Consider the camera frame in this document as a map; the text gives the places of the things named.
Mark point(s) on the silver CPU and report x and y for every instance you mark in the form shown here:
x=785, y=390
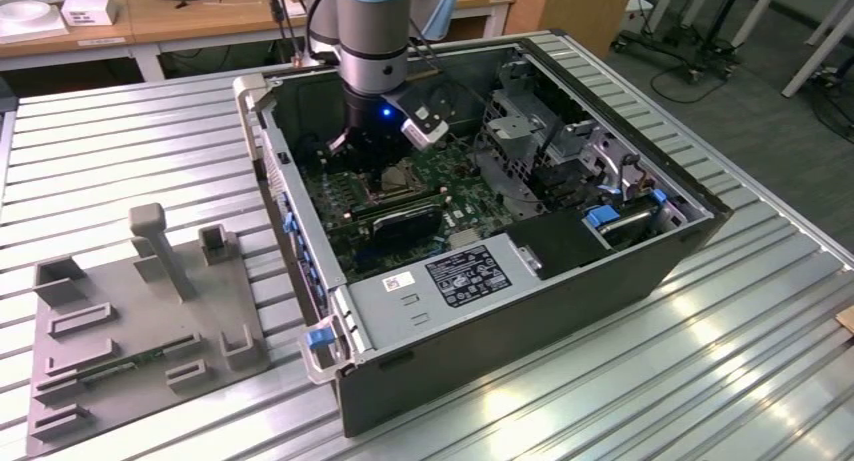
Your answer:
x=402, y=172

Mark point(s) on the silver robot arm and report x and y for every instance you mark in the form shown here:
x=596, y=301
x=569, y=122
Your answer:
x=370, y=41

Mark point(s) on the CPU socket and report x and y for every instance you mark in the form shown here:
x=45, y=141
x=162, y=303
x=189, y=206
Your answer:
x=408, y=188

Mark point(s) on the green motherboard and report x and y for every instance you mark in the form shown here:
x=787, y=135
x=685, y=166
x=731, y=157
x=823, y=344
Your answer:
x=468, y=191

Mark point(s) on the black shrouded graphics card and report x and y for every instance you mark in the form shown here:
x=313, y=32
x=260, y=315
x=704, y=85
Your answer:
x=408, y=226

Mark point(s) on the metal drive cage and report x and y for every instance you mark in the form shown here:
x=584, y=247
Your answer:
x=517, y=131

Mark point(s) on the blue case latch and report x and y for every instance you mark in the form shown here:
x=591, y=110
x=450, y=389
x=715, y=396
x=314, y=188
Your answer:
x=659, y=197
x=318, y=337
x=289, y=223

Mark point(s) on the silver chipset heatsink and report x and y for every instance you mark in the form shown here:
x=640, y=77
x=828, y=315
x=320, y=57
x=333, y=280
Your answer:
x=462, y=238

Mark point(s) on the wooden desk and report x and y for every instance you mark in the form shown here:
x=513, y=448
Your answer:
x=201, y=16

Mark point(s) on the black plastic shroud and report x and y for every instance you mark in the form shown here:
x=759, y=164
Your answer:
x=561, y=246

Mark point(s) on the silver power supply unit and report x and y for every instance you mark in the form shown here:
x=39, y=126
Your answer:
x=394, y=321

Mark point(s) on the blue disk carrier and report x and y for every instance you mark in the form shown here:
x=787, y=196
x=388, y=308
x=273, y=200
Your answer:
x=603, y=216

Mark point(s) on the wooden cabinet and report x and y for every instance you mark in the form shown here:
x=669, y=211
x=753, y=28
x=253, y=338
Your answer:
x=588, y=11

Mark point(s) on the white cardboard box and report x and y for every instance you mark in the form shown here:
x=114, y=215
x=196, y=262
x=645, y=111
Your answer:
x=87, y=8

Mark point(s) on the grey parts rack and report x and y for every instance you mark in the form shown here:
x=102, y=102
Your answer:
x=134, y=301

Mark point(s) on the black PC case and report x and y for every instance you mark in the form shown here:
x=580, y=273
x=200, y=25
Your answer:
x=468, y=371

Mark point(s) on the white foam tray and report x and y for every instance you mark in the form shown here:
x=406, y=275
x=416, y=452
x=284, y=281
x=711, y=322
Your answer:
x=27, y=16

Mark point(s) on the black wheeled stand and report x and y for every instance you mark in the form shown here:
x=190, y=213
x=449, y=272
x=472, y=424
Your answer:
x=724, y=16

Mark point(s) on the green RAM stick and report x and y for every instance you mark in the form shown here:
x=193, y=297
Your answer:
x=114, y=368

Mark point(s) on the white table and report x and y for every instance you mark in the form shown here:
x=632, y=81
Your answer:
x=819, y=63

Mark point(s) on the wooden block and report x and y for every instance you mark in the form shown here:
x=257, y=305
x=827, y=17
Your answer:
x=847, y=326

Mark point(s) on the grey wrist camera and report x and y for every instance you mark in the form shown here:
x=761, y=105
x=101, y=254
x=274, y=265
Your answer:
x=340, y=143
x=428, y=128

